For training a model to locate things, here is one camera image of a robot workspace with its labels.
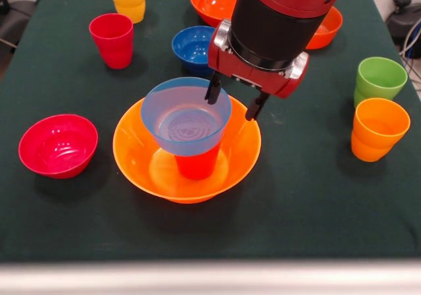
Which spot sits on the yellow cup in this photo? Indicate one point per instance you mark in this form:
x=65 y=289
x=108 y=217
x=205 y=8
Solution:
x=128 y=2

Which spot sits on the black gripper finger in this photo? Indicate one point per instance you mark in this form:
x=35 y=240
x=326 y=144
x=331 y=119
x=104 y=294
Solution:
x=213 y=89
x=257 y=105

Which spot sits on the dark grey pedestal base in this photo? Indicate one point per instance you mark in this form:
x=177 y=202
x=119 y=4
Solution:
x=19 y=12
x=403 y=18

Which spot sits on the small red-orange bowl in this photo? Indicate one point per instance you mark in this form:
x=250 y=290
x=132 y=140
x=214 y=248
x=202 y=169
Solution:
x=327 y=31

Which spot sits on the light blue bowl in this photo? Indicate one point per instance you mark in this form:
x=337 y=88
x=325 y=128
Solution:
x=177 y=117

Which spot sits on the large orange bowl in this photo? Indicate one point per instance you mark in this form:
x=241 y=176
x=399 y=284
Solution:
x=131 y=156

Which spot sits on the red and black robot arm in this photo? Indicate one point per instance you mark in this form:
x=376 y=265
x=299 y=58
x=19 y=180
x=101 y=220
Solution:
x=276 y=15

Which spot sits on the pink-red cup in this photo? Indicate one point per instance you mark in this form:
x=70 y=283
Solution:
x=113 y=44

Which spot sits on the green cup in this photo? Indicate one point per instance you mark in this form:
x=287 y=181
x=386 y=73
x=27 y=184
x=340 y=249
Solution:
x=381 y=77

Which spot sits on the dark blue bowl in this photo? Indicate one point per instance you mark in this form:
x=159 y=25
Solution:
x=192 y=49

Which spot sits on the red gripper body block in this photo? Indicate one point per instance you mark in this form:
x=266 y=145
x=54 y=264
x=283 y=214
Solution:
x=256 y=76

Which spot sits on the orange cup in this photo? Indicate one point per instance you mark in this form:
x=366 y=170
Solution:
x=378 y=137

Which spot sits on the dark green tablecloth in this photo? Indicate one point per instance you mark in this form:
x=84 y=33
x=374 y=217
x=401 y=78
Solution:
x=65 y=209

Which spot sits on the large red-orange bowl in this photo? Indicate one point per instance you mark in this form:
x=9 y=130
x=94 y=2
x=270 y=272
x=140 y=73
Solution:
x=213 y=5

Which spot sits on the pink-red bowl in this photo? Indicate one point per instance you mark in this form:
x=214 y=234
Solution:
x=59 y=150

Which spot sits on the red-orange cup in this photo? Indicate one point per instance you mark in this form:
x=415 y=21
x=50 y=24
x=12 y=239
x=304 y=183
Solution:
x=197 y=166

